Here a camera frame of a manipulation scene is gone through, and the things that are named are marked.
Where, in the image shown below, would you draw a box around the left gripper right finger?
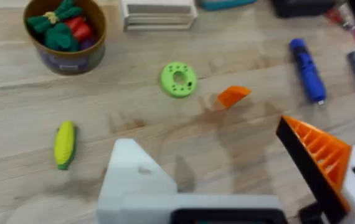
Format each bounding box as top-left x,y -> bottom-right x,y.
275,114 -> 355,224

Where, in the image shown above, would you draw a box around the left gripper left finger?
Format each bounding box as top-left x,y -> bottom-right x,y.
96,138 -> 179,224

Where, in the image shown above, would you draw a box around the orange ribbed wedge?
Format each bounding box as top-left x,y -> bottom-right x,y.
216,85 -> 252,110

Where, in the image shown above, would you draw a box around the blue electric screwdriver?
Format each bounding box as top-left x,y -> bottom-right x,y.
288,37 -> 327,106

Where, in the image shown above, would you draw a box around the yellow corn toy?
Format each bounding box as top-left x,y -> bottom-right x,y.
53,120 -> 78,171

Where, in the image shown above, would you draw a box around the green disc with holes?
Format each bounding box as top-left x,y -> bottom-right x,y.
159,61 -> 198,99

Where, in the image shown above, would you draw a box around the brown tub with toys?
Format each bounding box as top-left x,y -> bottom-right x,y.
22,0 -> 108,77

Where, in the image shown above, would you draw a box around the pink and red tool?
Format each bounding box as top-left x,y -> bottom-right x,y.
323,6 -> 355,47

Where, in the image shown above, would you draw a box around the black box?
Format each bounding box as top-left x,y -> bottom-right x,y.
270,0 -> 337,19

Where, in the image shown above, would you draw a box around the white stacked boxes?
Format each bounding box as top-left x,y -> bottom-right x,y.
120,0 -> 199,32

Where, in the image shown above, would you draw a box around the teal box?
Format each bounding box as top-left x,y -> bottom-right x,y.
197,0 -> 258,12

